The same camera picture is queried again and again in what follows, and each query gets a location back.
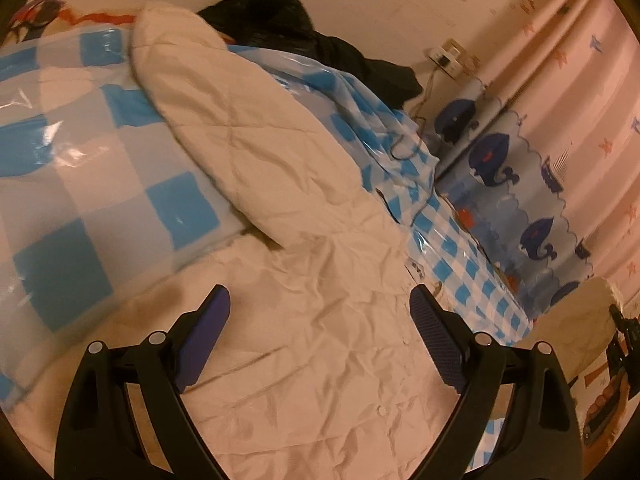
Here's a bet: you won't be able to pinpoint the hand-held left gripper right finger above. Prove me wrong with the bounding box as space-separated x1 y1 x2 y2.
409 284 584 480

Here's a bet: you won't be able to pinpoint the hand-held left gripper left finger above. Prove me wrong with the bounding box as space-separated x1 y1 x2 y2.
54 284 232 480

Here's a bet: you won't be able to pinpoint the cream quilted jacket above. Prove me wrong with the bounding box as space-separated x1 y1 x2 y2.
5 2 501 480

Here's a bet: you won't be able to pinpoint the black clothes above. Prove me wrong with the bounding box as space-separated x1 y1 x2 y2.
197 0 423 111

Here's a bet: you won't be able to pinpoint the beige fluffy cloth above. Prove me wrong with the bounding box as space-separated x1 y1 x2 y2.
542 276 627 376

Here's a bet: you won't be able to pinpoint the cartoon printed cloth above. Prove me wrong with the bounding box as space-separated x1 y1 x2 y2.
574 360 640 448

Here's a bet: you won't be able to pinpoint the whale print cloth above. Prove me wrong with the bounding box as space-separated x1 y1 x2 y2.
432 77 596 321

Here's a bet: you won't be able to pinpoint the blue checkered bed sheet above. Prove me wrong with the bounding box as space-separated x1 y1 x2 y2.
0 25 533 461

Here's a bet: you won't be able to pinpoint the pink star print curtain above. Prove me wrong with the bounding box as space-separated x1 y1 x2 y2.
475 0 640 286

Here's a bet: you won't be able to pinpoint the cartoon printed pillow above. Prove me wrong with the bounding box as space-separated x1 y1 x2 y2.
0 0 138 46

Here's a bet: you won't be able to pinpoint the dark power cable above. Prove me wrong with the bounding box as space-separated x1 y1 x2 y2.
390 66 442 161

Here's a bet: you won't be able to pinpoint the white wall socket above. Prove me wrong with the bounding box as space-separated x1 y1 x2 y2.
425 39 476 80

